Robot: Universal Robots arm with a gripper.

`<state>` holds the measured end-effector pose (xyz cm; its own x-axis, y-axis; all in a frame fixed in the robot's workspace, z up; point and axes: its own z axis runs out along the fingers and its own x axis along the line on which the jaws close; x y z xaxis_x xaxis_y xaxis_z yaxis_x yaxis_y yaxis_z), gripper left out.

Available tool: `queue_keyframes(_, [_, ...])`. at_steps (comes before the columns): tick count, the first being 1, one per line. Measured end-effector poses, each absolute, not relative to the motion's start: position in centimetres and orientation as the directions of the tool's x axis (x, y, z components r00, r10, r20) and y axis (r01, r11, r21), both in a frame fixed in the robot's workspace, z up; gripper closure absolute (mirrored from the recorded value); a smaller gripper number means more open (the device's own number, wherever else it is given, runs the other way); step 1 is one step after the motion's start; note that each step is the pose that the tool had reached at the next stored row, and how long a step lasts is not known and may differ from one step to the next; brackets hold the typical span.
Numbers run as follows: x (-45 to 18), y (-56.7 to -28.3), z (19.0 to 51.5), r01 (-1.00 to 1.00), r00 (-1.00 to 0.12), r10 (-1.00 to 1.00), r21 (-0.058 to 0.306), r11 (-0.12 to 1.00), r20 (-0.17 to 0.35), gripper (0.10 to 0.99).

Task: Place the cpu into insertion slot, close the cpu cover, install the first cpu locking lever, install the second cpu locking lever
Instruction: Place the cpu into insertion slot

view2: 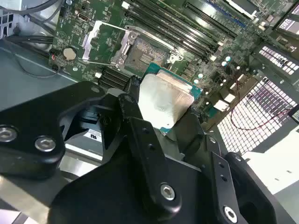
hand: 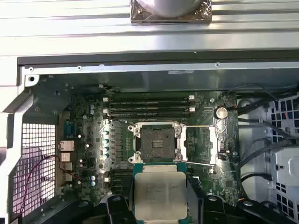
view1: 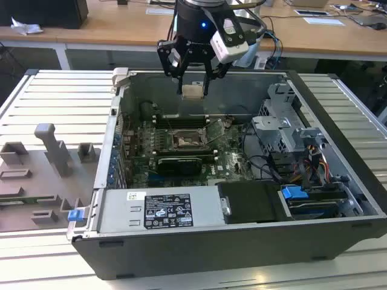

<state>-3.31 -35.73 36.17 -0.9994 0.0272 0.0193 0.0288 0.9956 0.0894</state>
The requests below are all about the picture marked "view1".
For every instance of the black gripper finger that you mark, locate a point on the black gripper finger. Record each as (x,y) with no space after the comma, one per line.
(207,86)
(163,57)

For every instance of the silver square CPU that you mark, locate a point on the silver square CPU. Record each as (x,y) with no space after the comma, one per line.
(193,91)

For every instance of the CPU socket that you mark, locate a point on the CPU socket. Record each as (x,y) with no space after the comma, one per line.
(187,140)

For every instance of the black RAM stick row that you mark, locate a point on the black RAM stick row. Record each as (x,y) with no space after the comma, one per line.
(178,121)
(184,152)

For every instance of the pale blue teach pendant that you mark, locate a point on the pale blue teach pendant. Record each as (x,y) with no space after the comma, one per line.
(248,57)

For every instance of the long wooden desk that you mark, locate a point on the long wooden desk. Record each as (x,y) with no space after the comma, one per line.
(121,27)

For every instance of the small white box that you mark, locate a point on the small white box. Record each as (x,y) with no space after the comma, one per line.
(261,63)

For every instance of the green motherboard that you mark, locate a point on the green motherboard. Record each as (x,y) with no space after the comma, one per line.
(232,163)

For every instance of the metal drive cage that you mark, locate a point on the metal drive cage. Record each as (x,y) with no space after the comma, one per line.
(275,133)

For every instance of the black graphics card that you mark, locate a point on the black graphics card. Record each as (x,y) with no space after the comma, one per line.
(180,166)

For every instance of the flat tablet device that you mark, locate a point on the flat tablet device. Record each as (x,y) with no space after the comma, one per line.
(311,12)

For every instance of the black plastic shroud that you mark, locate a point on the black plastic shroud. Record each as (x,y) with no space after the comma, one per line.
(251,202)

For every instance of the black box on desk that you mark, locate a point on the black box on desk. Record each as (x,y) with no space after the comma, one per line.
(45,13)

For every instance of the white paper sheet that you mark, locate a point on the white paper sheet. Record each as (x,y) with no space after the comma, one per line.
(323,21)

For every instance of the crumpled white paper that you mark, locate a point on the crumpled white paper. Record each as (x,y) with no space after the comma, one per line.
(27,27)

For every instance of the silver power supply unit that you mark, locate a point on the silver power supply unit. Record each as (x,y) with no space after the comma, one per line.
(121,208)

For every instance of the hard disk in blue carrier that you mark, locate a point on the hard disk in blue carrier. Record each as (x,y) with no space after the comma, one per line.
(311,202)

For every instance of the black open PC case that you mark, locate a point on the black open PC case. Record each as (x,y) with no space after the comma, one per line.
(211,256)

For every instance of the grey laptop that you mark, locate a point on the grey laptop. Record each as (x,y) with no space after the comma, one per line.
(367,19)

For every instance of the grey parts rack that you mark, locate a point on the grey parts rack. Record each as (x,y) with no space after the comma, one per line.
(45,187)

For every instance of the blue case latch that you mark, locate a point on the blue case latch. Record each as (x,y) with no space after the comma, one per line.
(75,215)

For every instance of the black computer mouse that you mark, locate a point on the black computer mouse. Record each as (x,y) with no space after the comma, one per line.
(378,26)

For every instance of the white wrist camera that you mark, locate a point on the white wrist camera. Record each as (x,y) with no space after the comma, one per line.
(229,45)

